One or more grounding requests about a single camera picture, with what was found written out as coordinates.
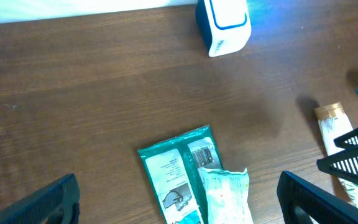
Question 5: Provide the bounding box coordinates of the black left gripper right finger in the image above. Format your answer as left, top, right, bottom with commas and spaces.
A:
277, 170, 358, 224

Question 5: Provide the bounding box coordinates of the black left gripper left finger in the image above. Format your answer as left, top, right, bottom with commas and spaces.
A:
0, 174, 80, 224

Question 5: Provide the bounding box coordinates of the white tube tan cap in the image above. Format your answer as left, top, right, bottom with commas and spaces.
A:
314, 101, 358, 210

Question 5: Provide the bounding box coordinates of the teal small sachet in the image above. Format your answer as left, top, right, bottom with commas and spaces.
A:
201, 168, 254, 224

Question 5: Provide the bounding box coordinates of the green 3M package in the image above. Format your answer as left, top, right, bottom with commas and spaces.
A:
139, 125, 223, 223

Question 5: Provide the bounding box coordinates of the white barcode scanner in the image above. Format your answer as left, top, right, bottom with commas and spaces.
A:
195, 0, 251, 57

